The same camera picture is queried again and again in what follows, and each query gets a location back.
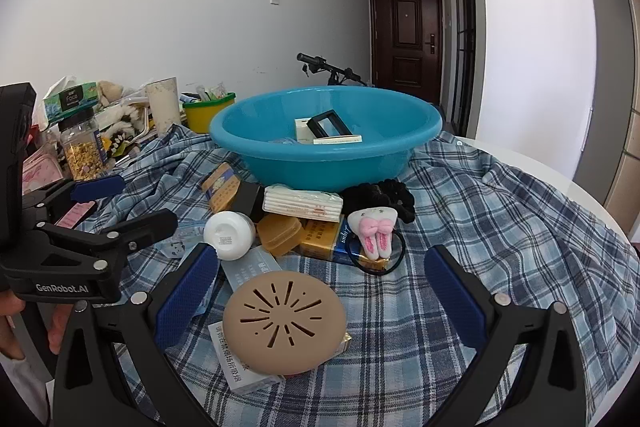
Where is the clear jar of cereal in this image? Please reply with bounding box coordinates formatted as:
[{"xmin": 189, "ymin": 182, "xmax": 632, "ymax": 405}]
[{"xmin": 57, "ymin": 107, "xmax": 113, "ymax": 182}]

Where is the beige tall cup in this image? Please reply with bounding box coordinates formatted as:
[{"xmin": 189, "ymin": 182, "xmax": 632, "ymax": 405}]
[{"xmin": 146, "ymin": 77, "xmax": 182, "ymax": 135}]

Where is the orange and blue box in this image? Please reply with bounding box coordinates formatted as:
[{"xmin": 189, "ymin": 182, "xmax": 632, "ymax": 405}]
[{"xmin": 200, "ymin": 162, "xmax": 243, "ymax": 214}]

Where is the person's left hand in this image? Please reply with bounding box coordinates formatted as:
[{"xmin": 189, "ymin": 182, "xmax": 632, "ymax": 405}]
[{"xmin": 0, "ymin": 289, "xmax": 76, "ymax": 360}]

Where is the tan plastic case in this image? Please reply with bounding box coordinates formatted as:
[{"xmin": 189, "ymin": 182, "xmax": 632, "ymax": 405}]
[{"xmin": 256, "ymin": 213, "xmax": 305, "ymax": 256}]

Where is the cream plush toy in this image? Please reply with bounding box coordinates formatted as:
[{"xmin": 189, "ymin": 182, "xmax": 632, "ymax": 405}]
[{"xmin": 95, "ymin": 80, "xmax": 151, "ymax": 152}]

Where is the black frame display box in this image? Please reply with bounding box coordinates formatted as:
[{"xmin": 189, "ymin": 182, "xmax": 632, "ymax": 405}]
[{"xmin": 306, "ymin": 109, "xmax": 351, "ymax": 138}]

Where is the white small box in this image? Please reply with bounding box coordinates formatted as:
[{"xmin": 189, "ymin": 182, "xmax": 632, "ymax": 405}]
[{"xmin": 294, "ymin": 117, "xmax": 321, "ymax": 142}]

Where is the pink flat case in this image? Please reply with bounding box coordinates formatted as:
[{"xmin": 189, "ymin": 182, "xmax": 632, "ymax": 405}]
[{"xmin": 55, "ymin": 201, "xmax": 97, "ymax": 229}]

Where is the black bicycle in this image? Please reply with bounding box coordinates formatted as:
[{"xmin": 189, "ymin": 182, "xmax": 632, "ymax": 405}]
[{"xmin": 296, "ymin": 53, "xmax": 373, "ymax": 88}]

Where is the pink packet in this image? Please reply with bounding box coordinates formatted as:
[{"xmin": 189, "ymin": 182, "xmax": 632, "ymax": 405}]
[{"xmin": 22, "ymin": 142, "xmax": 68, "ymax": 195}]

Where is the panda print packet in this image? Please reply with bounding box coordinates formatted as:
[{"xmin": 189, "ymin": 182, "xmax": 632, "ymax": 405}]
[{"xmin": 152, "ymin": 219, "xmax": 206, "ymax": 260}]

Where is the light blue packet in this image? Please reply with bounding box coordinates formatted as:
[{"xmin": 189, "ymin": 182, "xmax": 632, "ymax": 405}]
[{"xmin": 220, "ymin": 247, "xmax": 281, "ymax": 303}]

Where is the white flat box yellow edge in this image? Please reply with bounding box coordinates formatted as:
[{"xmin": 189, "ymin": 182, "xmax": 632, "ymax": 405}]
[{"xmin": 312, "ymin": 134, "xmax": 363, "ymax": 145}]

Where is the bunny hair tie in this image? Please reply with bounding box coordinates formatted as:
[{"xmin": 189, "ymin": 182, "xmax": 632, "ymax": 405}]
[{"xmin": 346, "ymin": 207, "xmax": 407, "ymax": 277}]

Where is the blue plaid shirt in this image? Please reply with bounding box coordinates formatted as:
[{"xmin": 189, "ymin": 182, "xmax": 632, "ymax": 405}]
[{"xmin": 97, "ymin": 124, "xmax": 638, "ymax": 427}]

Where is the dark brown door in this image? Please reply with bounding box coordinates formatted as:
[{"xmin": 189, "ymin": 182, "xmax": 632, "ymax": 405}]
[{"xmin": 369, "ymin": 0, "xmax": 443, "ymax": 105}]

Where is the blue plastic basin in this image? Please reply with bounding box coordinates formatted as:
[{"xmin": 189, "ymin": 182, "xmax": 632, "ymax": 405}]
[{"xmin": 209, "ymin": 87, "xmax": 444, "ymax": 194}]

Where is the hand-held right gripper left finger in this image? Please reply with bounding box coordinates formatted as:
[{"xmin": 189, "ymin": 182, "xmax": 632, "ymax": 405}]
[{"xmin": 52, "ymin": 243, "xmax": 221, "ymax": 427}]

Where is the black framed glass door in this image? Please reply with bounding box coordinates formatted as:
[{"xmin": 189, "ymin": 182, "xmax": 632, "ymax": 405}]
[{"xmin": 447, "ymin": 0, "xmax": 488, "ymax": 140}]

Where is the silver red cigarette box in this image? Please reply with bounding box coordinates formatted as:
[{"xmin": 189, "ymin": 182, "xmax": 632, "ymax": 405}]
[{"xmin": 207, "ymin": 319, "xmax": 311, "ymax": 395}]

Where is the beige round slotted lid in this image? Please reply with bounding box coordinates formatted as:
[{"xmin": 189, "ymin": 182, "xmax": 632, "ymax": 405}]
[{"xmin": 222, "ymin": 271, "xmax": 348, "ymax": 370}]

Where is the white plastic bottle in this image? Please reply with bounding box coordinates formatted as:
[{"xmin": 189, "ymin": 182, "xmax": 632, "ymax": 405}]
[{"xmin": 202, "ymin": 210, "xmax": 257, "ymax": 262}]

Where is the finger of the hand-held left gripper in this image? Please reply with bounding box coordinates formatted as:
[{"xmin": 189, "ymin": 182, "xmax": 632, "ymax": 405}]
[
  {"xmin": 35, "ymin": 208, "xmax": 179, "ymax": 275},
  {"xmin": 22, "ymin": 175, "xmax": 126, "ymax": 228}
]

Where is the black scrunchie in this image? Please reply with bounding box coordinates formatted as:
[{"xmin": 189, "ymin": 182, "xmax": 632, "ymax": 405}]
[{"xmin": 340, "ymin": 179, "xmax": 417, "ymax": 224}]

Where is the yellow bucket green rim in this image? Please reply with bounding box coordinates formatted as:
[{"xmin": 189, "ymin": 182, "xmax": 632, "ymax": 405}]
[{"xmin": 182, "ymin": 92, "xmax": 237, "ymax": 134}]

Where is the grey cabinet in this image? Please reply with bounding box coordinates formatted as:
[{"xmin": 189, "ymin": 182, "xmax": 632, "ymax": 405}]
[{"xmin": 572, "ymin": 0, "xmax": 640, "ymax": 228}]

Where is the yellow and blue box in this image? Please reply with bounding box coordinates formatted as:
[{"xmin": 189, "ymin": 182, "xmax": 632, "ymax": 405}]
[{"xmin": 299, "ymin": 214, "xmax": 393, "ymax": 272}]

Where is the bundle of small packets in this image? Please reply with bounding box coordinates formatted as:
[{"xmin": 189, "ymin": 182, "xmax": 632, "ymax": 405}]
[{"xmin": 181, "ymin": 82, "xmax": 228, "ymax": 104}]

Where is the green tissue pack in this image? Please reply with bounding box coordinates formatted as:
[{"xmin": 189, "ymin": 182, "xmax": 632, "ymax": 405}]
[{"xmin": 42, "ymin": 81, "xmax": 101, "ymax": 122}]

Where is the small black box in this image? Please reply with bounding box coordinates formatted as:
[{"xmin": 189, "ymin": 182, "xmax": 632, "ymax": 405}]
[{"xmin": 235, "ymin": 182, "xmax": 266, "ymax": 224}]

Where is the white tissue pack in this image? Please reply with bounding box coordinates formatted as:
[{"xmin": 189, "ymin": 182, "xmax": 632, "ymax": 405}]
[{"xmin": 262, "ymin": 184, "xmax": 345, "ymax": 223}]

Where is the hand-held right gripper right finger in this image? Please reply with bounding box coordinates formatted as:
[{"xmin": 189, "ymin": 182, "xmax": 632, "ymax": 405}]
[{"xmin": 424, "ymin": 245, "xmax": 588, "ymax": 427}]

